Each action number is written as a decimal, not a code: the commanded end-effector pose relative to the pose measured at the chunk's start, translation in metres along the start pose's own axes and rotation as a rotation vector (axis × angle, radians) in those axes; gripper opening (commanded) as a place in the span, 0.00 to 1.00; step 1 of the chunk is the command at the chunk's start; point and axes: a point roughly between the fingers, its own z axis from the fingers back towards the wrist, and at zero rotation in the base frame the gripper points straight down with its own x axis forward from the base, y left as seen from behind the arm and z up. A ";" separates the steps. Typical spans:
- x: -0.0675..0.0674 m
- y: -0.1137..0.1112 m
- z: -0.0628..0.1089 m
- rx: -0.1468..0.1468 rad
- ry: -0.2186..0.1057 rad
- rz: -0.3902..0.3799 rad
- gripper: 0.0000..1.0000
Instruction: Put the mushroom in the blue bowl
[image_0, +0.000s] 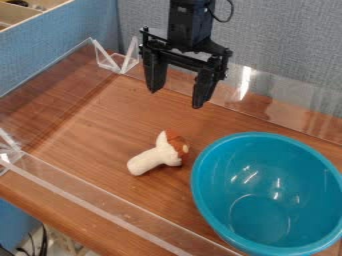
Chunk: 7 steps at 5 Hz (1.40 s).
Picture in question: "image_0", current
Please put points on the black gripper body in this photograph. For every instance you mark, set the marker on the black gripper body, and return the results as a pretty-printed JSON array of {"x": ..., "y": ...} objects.
[{"x": 208, "y": 55}]

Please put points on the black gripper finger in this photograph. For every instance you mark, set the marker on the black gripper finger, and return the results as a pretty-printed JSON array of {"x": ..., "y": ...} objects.
[
  {"x": 156, "y": 70},
  {"x": 205, "y": 86}
]

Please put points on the white brown toy mushroom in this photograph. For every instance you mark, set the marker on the white brown toy mushroom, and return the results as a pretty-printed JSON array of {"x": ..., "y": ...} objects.
[{"x": 170, "y": 151}]

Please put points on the blue plastic bowl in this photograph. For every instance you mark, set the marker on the blue plastic bowl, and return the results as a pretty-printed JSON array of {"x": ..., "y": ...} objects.
[{"x": 269, "y": 194}]

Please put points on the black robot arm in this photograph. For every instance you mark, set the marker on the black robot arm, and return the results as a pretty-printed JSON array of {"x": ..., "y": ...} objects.
[{"x": 190, "y": 22}]

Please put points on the clear acrylic back barrier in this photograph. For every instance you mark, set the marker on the clear acrylic back barrier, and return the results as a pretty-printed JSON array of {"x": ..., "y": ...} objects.
[{"x": 283, "y": 102}]

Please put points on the clear acrylic barrier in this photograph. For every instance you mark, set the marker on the clear acrylic barrier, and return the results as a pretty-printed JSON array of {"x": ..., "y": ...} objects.
[
  {"x": 152, "y": 227},
  {"x": 283, "y": 102}
]

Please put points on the wooden shelf box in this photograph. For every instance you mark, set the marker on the wooden shelf box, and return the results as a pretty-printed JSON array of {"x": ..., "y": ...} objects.
[{"x": 19, "y": 11}]

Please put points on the clear acrylic front barrier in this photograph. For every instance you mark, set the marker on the clear acrylic front barrier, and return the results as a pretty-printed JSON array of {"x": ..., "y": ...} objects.
[{"x": 152, "y": 227}]

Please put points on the clear acrylic corner bracket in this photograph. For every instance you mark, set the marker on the clear acrylic corner bracket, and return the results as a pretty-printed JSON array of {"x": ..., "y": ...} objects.
[{"x": 120, "y": 63}]

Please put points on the clear acrylic left bracket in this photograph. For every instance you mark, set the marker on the clear acrylic left bracket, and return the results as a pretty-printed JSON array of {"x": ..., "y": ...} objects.
[{"x": 11, "y": 151}]

